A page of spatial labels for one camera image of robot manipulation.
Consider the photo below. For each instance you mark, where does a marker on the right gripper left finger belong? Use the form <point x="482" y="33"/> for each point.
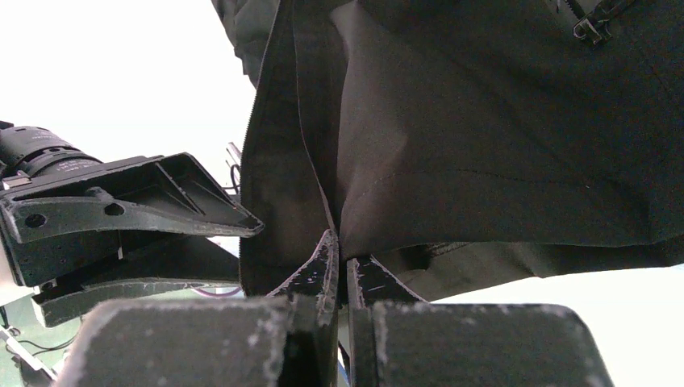
<point x="310" y="354"/>

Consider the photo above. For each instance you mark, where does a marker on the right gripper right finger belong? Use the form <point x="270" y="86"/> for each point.
<point x="369" y="282"/>

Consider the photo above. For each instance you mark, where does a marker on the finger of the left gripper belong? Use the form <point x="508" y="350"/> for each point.
<point x="56" y="224"/>
<point x="167" y="265"/>

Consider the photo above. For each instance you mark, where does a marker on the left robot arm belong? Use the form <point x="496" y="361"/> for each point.
<point x="37" y="151"/>

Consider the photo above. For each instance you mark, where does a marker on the black jacket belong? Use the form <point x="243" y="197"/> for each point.
<point x="461" y="144"/>

